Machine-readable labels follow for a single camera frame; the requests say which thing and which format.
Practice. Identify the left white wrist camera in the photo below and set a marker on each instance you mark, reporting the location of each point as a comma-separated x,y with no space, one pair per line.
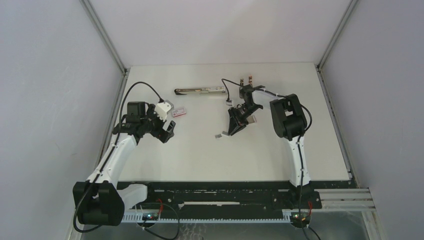
162,109

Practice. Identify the aluminium frame rail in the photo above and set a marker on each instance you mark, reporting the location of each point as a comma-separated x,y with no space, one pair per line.
346,200

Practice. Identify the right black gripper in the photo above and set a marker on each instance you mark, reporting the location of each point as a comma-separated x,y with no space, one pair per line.
237,122

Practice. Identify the black and beige stapler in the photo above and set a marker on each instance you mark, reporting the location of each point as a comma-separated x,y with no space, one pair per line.
220,90

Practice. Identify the white slotted cable duct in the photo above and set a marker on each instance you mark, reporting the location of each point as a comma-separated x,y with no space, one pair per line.
260,215

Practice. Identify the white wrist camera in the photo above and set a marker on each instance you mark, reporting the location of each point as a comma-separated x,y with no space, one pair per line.
229,102
162,109

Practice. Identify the right green circuit board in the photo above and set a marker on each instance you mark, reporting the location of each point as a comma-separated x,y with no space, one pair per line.
300,220

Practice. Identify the right corner frame post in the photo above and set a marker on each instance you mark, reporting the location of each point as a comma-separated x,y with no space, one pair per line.
337,33

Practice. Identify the corner frame post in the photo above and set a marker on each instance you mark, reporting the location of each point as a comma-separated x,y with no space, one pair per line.
105,38
337,33

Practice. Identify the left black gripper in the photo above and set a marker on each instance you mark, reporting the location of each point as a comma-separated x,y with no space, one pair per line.
150,113

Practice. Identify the red white staple box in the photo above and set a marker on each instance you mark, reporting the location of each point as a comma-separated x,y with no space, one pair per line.
179,112

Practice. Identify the green circuit board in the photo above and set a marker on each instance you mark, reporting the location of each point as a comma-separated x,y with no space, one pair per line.
150,217
300,220

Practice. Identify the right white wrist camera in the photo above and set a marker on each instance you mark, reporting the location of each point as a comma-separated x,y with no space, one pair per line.
229,102

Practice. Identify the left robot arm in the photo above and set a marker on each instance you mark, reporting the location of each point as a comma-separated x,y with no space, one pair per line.
98,201

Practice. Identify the left green circuit board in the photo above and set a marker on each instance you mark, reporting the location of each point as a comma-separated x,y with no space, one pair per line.
150,217

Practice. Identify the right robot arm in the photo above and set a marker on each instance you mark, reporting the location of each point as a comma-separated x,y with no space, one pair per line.
289,123

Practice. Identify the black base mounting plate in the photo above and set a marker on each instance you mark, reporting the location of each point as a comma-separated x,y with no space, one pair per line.
180,196

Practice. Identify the left corner frame post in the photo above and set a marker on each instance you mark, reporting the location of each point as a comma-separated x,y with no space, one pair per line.
105,38

